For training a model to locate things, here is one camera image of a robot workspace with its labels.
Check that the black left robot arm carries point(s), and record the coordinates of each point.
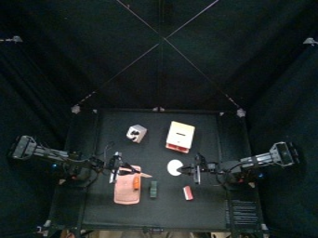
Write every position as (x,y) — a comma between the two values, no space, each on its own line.
(45,152)

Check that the metal table clamp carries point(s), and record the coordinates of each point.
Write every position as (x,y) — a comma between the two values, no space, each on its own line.
(45,223)
(263,228)

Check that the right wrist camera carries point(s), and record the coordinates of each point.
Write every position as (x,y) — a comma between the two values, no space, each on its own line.
(208,167)

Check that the green patterned card box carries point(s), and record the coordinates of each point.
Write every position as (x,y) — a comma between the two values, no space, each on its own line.
(154,189)

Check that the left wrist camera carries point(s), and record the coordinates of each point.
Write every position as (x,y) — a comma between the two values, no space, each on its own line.
(118,156)

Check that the white wooden knife block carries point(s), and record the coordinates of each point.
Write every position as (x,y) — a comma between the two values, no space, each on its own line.
(139,131)

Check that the red and white block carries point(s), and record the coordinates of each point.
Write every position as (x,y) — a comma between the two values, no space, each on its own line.
(188,193)

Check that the red wooden drawer box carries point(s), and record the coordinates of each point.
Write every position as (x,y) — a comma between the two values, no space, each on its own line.
(180,134)

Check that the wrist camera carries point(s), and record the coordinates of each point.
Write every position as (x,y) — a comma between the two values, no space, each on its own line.
(118,156)
(208,167)

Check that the metal frame bracket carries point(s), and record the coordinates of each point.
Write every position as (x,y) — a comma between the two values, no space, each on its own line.
(15,39)
(309,41)
(75,109)
(158,109)
(241,112)

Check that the white plate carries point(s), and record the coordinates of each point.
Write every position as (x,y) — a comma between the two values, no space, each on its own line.
(172,169)

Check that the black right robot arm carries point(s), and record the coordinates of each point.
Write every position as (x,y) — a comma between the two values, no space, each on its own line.
(265,158)

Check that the white text label sticker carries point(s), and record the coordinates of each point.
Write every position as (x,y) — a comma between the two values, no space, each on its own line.
(243,214)

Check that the pink cutting board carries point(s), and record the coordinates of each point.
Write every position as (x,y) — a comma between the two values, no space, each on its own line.
(126,192)

